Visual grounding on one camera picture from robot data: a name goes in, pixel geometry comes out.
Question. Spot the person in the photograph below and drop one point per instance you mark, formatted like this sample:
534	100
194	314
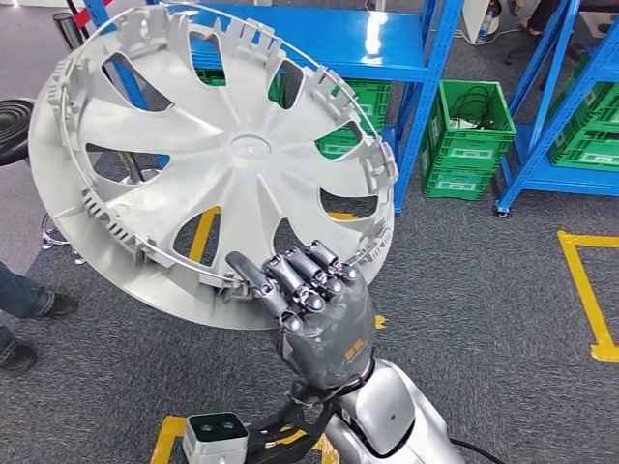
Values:
537	16
24	298

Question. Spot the grey plastic wheel cover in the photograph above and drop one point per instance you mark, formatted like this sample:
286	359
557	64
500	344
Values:
232	173

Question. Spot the white panel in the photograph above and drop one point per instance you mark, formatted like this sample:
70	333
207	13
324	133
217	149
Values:
471	16

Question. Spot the dark stanchion post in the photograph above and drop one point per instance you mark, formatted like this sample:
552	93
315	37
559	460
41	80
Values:
68	32

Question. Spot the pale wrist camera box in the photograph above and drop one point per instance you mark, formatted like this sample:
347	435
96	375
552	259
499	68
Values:
215	438

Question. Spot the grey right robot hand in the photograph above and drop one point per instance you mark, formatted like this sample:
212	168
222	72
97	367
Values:
334	333

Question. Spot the black stool with chrome base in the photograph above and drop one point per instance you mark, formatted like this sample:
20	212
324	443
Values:
14	128

